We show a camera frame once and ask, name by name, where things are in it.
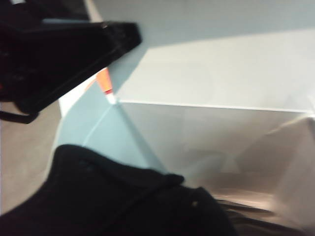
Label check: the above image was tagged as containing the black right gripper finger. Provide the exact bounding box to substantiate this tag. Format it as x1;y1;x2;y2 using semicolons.
0;21;143;118

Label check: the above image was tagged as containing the black face mask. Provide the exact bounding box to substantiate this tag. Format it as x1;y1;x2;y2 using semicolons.
0;144;237;236

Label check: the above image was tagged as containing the grey white mask box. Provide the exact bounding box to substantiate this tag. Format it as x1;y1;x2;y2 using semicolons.
59;28;315;236

